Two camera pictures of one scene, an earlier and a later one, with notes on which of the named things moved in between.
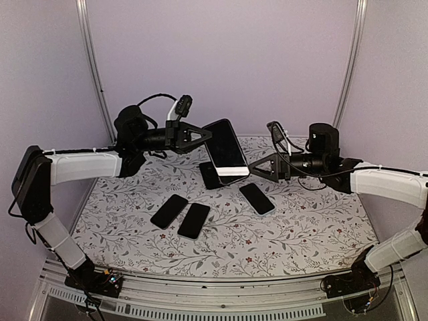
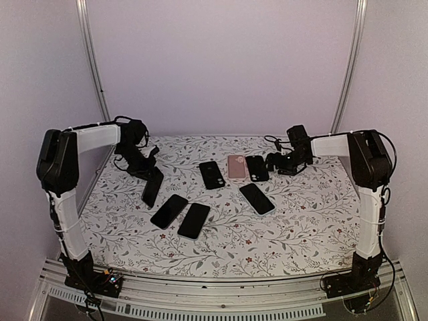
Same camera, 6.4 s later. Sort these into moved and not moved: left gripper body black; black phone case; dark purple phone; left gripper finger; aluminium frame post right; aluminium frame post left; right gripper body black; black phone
Moved: left gripper finger; left gripper body black; right gripper body black
Not moved: aluminium frame post right; dark purple phone; black phone; aluminium frame post left; black phone case
